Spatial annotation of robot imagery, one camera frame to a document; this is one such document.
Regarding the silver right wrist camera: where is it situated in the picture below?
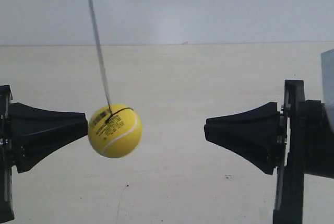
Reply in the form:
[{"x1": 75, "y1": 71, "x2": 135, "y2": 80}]
[{"x1": 320, "y1": 49, "x2": 333, "y2": 132}]

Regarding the yellow tennis ball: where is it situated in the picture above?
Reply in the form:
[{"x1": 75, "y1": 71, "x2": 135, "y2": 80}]
[{"x1": 88, "y1": 104, "x2": 142, "y2": 159}]

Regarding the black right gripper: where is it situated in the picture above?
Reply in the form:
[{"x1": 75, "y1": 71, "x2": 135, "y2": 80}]
[{"x1": 204, "y1": 79, "x2": 333, "y2": 223}]

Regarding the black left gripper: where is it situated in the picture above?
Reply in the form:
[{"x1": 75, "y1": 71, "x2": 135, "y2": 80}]
[{"x1": 1, "y1": 85, "x2": 87, "y2": 223}]

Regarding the black hanging string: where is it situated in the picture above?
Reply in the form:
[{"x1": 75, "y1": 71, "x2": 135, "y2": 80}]
[{"x1": 82, "y1": 0, "x2": 134, "y2": 124}]

